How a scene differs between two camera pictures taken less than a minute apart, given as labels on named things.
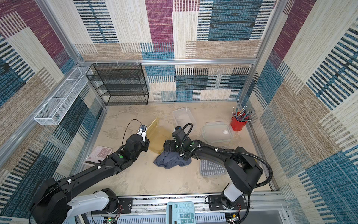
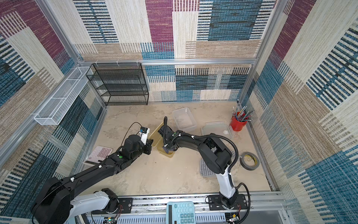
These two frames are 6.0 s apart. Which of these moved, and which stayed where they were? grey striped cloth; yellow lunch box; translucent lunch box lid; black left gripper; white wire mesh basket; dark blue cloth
Moved: dark blue cloth; yellow lunch box
Stayed: grey striped cloth; black left gripper; translucent lunch box lid; white wire mesh basket
